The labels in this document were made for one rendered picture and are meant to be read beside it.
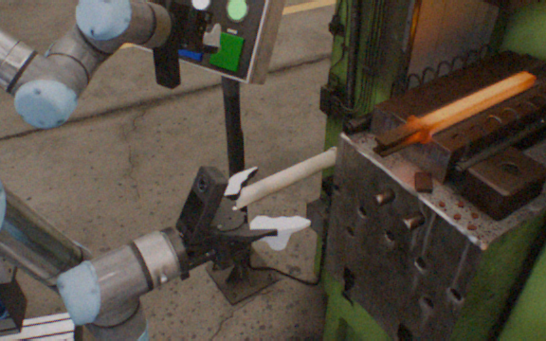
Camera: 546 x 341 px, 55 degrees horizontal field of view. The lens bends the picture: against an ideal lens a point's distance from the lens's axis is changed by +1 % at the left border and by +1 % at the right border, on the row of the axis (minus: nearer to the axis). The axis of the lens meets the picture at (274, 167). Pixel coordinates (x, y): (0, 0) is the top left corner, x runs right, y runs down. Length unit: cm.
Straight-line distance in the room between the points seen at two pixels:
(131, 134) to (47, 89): 191
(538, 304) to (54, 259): 92
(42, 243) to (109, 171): 172
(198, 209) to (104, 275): 15
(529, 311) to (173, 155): 175
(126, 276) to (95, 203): 164
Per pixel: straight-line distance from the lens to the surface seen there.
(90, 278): 73
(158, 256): 74
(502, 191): 94
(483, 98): 110
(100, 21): 87
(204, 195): 73
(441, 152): 99
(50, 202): 244
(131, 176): 245
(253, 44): 117
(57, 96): 82
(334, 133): 148
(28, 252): 79
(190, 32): 103
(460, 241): 96
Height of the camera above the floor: 156
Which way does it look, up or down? 40 degrees down
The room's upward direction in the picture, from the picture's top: straight up
